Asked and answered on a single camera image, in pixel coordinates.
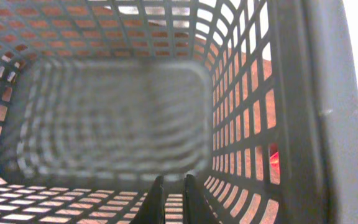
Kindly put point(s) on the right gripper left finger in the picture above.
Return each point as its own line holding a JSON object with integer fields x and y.
{"x": 152, "y": 210}

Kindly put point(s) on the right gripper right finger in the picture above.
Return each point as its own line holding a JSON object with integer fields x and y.
{"x": 195, "y": 207}

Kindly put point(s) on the orange spaghetti packet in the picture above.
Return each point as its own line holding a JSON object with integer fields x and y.
{"x": 274, "y": 162}

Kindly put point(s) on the grey plastic basket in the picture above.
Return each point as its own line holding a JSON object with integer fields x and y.
{"x": 99, "y": 98}

